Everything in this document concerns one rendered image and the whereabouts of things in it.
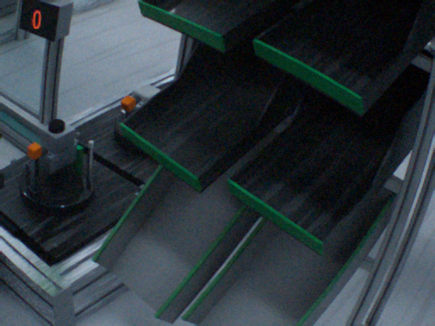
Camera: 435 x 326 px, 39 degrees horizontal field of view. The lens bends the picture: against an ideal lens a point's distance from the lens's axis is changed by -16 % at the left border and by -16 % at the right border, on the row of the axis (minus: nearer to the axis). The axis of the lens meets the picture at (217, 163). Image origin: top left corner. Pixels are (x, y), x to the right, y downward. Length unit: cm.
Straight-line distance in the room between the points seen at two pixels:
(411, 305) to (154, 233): 52
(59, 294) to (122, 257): 12
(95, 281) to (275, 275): 28
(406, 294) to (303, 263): 42
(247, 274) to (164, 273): 11
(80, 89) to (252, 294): 93
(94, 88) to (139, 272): 82
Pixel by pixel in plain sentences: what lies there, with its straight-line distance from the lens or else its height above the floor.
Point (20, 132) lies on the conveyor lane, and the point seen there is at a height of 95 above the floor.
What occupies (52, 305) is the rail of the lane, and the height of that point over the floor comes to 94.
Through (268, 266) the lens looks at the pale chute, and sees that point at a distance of 84.
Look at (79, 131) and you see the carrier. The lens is 125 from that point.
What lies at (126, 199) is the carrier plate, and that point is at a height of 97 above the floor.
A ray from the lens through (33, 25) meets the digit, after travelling 117.
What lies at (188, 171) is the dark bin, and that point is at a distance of 73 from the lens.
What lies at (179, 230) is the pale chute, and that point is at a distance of 88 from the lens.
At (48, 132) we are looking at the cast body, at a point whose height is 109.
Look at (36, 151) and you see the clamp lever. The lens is 99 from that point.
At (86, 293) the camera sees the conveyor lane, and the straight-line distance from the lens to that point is 98.
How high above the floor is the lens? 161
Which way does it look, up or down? 32 degrees down
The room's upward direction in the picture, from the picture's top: 10 degrees clockwise
